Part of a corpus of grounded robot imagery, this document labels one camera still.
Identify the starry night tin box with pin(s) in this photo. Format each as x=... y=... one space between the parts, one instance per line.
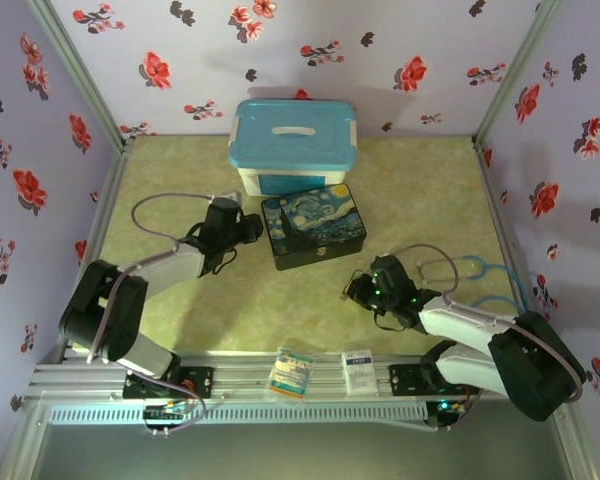
x=315 y=225

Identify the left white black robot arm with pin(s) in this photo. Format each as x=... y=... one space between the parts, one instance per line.
x=170 y=265

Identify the aluminium frame post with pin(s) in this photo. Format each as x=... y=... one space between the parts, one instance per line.
x=515 y=75
x=80 y=75

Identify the right controller circuit board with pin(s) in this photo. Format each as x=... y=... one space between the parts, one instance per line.
x=445 y=412

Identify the right black mount plate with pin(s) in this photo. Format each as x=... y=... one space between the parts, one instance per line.
x=405 y=380

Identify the left black mount plate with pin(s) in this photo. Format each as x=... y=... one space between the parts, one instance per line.
x=200 y=382

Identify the white blue printed packet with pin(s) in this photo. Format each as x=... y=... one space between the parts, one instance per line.
x=359 y=372

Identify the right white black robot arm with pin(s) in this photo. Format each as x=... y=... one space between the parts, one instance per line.
x=460 y=317

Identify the aluminium table side rail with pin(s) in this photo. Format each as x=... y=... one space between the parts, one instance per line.
x=105 y=210
x=505 y=225

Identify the blue lid plastic storage box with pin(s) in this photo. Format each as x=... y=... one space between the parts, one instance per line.
x=292 y=132

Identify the controller circuit board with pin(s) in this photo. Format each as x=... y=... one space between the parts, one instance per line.
x=445 y=412
x=162 y=417

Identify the black mount plate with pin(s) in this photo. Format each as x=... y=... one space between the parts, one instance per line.
x=200 y=382
x=405 y=380

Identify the blue stethoscope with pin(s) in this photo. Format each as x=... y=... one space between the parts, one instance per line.
x=480 y=267

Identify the green printed plastic packet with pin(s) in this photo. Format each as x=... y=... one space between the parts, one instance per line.
x=291 y=372

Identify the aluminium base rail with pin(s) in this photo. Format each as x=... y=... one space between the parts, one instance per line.
x=330 y=380

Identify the left controller circuit board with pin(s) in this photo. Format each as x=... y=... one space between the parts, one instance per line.
x=162 y=417

